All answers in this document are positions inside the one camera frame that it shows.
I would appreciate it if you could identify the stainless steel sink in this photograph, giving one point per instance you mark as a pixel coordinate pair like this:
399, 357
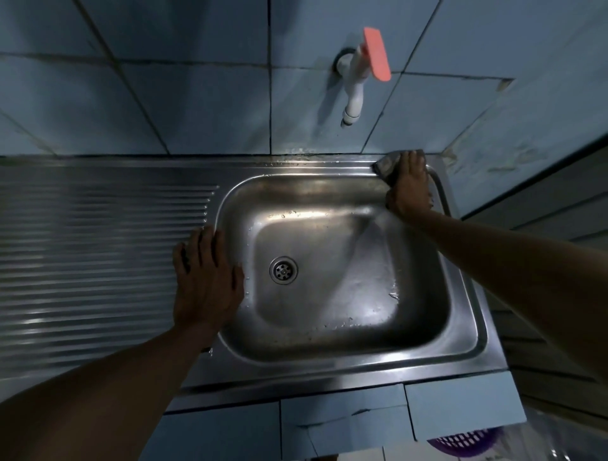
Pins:
332, 285

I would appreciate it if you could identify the person's left hand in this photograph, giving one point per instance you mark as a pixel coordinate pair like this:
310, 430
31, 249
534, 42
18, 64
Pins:
206, 285

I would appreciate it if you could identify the person's right forearm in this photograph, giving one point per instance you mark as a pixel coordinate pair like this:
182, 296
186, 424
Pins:
522, 280

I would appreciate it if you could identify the grey slatted wooden door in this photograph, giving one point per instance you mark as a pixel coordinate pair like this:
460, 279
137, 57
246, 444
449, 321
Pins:
546, 213

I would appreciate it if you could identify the person's left forearm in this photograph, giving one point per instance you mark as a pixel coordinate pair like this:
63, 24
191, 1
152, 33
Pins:
95, 394

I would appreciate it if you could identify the person's right hand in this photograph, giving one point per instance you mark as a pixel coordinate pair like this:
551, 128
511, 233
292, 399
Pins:
411, 190

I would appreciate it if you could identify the purple plastic basket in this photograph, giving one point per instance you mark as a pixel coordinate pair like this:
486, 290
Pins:
463, 439

